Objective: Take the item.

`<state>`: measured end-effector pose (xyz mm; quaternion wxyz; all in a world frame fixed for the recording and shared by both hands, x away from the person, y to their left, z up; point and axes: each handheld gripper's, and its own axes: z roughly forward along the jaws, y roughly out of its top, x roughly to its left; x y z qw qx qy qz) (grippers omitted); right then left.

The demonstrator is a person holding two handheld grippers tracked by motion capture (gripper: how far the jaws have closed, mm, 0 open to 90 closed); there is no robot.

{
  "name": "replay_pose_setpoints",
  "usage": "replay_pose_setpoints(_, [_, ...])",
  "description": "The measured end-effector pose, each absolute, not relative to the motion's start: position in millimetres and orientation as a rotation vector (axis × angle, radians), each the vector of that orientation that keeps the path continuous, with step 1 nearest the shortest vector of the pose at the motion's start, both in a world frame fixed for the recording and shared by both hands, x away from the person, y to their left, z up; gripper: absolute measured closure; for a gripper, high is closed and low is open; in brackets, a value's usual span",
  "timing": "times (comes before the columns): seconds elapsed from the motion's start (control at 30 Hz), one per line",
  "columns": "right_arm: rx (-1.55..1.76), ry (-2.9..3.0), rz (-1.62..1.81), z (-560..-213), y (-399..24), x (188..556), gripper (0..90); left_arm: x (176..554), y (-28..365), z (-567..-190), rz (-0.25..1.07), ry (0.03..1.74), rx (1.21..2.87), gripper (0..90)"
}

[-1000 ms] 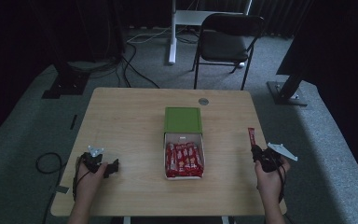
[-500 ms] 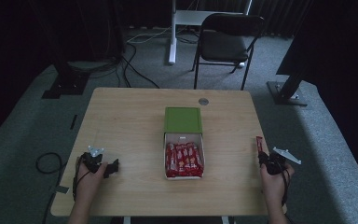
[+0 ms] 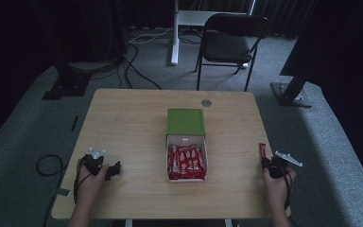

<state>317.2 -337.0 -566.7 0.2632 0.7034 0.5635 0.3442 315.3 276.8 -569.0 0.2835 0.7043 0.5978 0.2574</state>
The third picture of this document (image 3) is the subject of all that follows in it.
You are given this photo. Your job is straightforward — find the black folding chair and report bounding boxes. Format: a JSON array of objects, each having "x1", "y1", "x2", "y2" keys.
[{"x1": 194, "y1": 12, "x2": 269, "y2": 93}]

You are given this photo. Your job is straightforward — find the black stand with square base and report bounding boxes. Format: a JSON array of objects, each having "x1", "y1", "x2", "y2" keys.
[{"x1": 42, "y1": 60, "x2": 93, "y2": 101}]

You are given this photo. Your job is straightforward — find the black slanted stand with base plate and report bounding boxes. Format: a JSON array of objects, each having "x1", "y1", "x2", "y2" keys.
[{"x1": 269, "y1": 56, "x2": 317, "y2": 109}]

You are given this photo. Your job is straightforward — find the grey tape piece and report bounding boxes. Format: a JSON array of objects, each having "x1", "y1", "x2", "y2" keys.
[{"x1": 55, "y1": 187, "x2": 72, "y2": 198}]

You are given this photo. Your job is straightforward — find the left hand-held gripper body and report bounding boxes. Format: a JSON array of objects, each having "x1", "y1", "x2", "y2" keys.
[{"x1": 80, "y1": 147, "x2": 109, "y2": 178}]

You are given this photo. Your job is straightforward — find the black looped floor cable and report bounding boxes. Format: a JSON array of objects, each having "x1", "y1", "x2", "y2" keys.
[{"x1": 35, "y1": 153, "x2": 66, "y2": 227}]

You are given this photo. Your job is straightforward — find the person's right hand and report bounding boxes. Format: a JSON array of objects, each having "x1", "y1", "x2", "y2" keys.
[{"x1": 262, "y1": 166, "x2": 298, "y2": 203}]

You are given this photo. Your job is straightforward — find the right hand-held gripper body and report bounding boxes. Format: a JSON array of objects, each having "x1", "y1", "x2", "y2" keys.
[{"x1": 263, "y1": 150, "x2": 303, "y2": 181}]

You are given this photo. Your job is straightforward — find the pile of red packets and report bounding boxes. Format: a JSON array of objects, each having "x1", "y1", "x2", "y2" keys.
[{"x1": 167, "y1": 143, "x2": 208, "y2": 182}]

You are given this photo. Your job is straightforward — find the person's left hand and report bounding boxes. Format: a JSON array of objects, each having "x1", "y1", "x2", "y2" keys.
[{"x1": 75, "y1": 164, "x2": 111, "y2": 206}]

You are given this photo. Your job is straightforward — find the black tape strip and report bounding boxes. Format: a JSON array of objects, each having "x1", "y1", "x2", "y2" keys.
[{"x1": 70, "y1": 115, "x2": 80, "y2": 132}]

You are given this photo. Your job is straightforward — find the green box lid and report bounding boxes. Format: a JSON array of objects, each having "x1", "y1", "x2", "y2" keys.
[{"x1": 164, "y1": 108, "x2": 206, "y2": 137}]

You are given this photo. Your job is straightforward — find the grey round stand base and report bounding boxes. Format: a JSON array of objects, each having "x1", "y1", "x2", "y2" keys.
[{"x1": 69, "y1": 58, "x2": 123, "y2": 77}]

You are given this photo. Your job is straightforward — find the red snack packet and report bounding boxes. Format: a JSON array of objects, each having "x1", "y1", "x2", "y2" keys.
[{"x1": 258, "y1": 142, "x2": 268, "y2": 162}]

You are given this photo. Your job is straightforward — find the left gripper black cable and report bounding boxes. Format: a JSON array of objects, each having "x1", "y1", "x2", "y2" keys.
[{"x1": 73, "y1": 156, "x2": 89, "y2": 205}]

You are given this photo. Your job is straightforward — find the white floor cable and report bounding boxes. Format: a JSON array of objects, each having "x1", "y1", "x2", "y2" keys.
[{"x1": 128, "y1": 26, "x2": 175, "y2": 45}]

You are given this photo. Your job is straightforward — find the white drawer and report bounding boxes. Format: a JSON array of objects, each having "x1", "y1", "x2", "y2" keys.
[{"x1": 164, "y1": 133, "x2": 209, "y2": 184}]

